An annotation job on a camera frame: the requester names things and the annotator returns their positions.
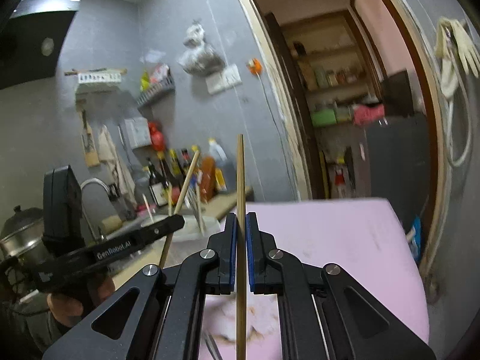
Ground wall socket panel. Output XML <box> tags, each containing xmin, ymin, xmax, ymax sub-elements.
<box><xmin>206</xmin><ymin>64</ymin><xmax>242</xmax><ymax>95</ymax></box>

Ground long brown chopstick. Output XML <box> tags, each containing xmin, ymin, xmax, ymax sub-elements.
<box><xmin>160</xmin><ymin>150</ymin><xmax>200</xmax><ymax>269</ymax></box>
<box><xmin>236</xmin><ymin>134</ymin><xmax>247</xmax><ymax>360</ymax></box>

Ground brown sauce bottle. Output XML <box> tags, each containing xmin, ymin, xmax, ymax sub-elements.
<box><xmin>199</xmin><ymin>156</ymin><xmax>216</xmax><ymax>203</ymax></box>

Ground pale chopstick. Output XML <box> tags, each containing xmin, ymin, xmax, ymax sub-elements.
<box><xmin>142</xmin><ymin>193</ymin><xmax>154</xmax><ymax>225</ymax></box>

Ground kitchen faucet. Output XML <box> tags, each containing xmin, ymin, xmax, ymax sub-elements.
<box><xmin>79</xmin><ymin>177</ymin><xmax>122</xmax><ymax>241</ymax></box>

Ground blue snack bag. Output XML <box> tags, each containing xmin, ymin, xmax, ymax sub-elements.
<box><xmin>406</xmin><ymin>216</ymin><xmax>422</xmax><ymax>263</ymax></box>

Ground green box on shelf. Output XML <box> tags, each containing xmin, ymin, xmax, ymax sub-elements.
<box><xmin>311</xmin><ymin>108</ymin><xmax>337</xmax><ymax>128</ymax></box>

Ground dark wine bottle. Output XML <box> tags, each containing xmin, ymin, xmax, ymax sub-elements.
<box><xmin>147</xmin><ymin>158</ymin><xmax>168</xmax><ymax>207</ymax></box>

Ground cream rubber gloves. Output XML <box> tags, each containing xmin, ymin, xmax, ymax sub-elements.
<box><xmin>434</xmin><ymin>16</ymin><xmax>479</xmax><ymax>99</ymax></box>

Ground white utensil holder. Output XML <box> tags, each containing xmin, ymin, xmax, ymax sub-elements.
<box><xmin>133</xmin><ymin>214</ymin><xmax>221</xmax><ymax>242</ymax></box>

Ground large oil bottle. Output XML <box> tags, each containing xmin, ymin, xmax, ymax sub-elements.
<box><xmin>208</xmin><ymin>138</ymin><xmax>228</xmax><ymax>193</ymax></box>

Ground grey wall rack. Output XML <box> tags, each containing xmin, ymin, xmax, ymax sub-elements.
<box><xmin>136</xmin><ymin>75</ymin><xmax>175</xmax><ymax>107</ymax></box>

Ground pink cloth on fridge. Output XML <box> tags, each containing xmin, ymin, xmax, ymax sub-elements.
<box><xmin>353</xmin><ymin>104</ymin><xmax>385</xmax><ymax>125</ymax></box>

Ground grey refrigerator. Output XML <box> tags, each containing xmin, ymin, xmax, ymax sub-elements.
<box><xmin>359</xmin><ymin>113</ymin><xmax>431</xmax><ymax>231</ymax></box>

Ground plastic bag on wall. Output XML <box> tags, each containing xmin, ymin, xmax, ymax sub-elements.
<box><xmin>177</xmin><ymin>21</ymin><xmax>225</xmax><ymax>77</ymax></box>

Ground white wall rack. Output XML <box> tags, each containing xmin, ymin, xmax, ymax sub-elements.
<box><xmin>64</xmin><ymin>68</ymin><xmax>128</xmax><ymax>94</ymax></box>

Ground left hand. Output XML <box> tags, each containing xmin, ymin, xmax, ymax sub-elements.
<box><xmin>47</xmin><ymin>277</ymin><xmax>116</xmax><ymax>328</ymax></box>

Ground steel pot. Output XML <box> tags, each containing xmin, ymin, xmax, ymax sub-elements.
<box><xmin>1</xmin><ymin>205</ymin><xmax>48</xmax><ymax>267</ymax></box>

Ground red hanging bag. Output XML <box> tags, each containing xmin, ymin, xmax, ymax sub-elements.
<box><xmin>148</xmin><ymin>121</ymin><xmax>166</xmax><ymax>152</ymax></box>

